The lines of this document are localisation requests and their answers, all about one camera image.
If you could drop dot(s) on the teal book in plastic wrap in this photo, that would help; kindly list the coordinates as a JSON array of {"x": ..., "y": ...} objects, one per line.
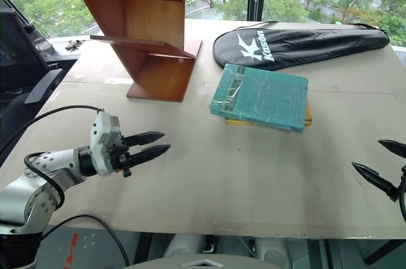
[{"x": 263, "y": 97}]

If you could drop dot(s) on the yellow book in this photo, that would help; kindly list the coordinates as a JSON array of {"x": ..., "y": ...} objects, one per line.
[{"x": 308, "y": 116}]

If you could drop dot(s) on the brown wooden bookshelf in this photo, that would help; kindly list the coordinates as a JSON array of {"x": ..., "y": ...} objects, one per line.
[{"x": 152, "y": 28}]

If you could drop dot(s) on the black Kason racket bag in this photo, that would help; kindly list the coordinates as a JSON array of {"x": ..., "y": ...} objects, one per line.
[{"x": 298, "y": 43}]

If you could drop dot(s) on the black table leg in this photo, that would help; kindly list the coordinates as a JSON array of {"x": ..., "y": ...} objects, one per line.
[{"x": 385, "y": 250}]

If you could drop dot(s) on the grey robot torso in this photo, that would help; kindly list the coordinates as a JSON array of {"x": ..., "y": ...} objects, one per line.
[{"x": 206, "y": 262}]

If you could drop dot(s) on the black office chair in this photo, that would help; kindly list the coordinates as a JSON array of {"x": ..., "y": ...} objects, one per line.
[{"x": 22, "y": 59}]

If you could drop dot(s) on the small black star-shaped object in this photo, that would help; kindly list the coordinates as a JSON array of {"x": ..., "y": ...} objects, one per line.
[{"x": 73, "y": 45}]

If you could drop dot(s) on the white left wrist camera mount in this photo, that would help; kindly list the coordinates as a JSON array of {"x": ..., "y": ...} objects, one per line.
[{"x": 101, "y": 132}]

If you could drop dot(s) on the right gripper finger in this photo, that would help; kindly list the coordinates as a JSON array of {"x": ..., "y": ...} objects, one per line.
[
  {"x": 372, "y": 176},
  {"x": 396, "y": 148}
]

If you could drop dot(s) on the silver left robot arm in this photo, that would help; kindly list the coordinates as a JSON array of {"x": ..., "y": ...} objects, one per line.
[{"x": 54, "y": 162}]

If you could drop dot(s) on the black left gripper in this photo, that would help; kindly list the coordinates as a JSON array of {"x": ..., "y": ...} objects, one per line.
[{"x": 118, "y": 154}]

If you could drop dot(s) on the white rounded robot leg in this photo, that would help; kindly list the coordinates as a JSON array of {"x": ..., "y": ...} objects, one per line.
[
  {"x": 185, "y": 245},
  {"x": 272, "y": 248}
]

